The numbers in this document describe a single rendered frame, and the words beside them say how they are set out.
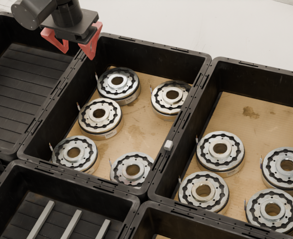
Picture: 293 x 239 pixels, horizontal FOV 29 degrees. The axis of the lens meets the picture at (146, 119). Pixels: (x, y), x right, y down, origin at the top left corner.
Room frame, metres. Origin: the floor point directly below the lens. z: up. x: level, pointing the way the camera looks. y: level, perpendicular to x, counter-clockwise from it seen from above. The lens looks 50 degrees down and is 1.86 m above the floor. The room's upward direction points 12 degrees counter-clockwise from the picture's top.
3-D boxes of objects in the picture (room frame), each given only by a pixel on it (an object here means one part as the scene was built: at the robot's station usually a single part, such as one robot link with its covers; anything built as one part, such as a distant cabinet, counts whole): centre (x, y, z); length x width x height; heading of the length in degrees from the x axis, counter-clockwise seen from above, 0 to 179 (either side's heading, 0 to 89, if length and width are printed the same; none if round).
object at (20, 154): (0.84, 0.05, 0.92); 0.40 x 0.30 x 0.02; 147
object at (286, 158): (0.64, -0.26, 0.86); 0.05 x 0.05 x 0.01
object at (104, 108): (0.88, 0.10, 0.86); 0.05 x 0.05 x 0.01
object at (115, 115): (0.88, 0.10, 0.86); 0.10 x 0.10 x 0.01
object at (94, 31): (0.87, 0.09, 1.10); 0.07 x 0.07 x 0.09; 56
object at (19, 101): (1.00, 0.31, 0.87); 0.40 x 0.30 x 0.11; 147
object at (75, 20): (0.88, 0.11, 1.17); 0.10 x 0.07 x 0.07; 56
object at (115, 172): (0.71, 0.05, 0.86); 0.10 x 0.10 x 0.01
